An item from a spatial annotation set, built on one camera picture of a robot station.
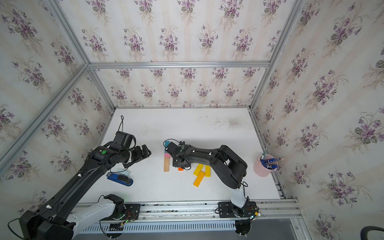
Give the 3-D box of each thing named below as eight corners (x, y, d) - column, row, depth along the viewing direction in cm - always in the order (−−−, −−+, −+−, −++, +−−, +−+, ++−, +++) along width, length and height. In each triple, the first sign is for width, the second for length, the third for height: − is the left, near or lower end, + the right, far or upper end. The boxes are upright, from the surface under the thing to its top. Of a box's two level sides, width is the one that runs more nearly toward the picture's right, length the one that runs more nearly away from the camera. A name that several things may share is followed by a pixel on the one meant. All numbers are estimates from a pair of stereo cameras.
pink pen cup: (255, 176, 87) (262, 169, 78) (251, 162, 92) (257, 154, 84) (271, 176, 87) (279, 169, 78) (266, 162, 93) (274, 154, 84)
